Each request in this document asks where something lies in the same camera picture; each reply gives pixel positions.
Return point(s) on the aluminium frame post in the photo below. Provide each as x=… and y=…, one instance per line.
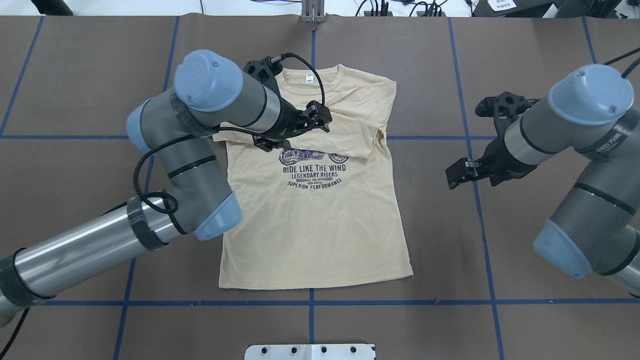
x=313, y=11

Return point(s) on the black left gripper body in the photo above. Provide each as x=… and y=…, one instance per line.
x=289, y=122

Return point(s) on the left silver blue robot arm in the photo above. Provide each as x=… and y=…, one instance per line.
x=179, y=185

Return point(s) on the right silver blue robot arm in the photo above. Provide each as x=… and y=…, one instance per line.
x=593, y=113

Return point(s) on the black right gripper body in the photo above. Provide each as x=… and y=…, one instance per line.
x=498, y=159

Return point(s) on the cream yellow graphic shirt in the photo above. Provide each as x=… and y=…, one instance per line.
x=324, y=213

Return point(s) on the white pedestal column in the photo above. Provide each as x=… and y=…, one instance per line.
x=326, y=351

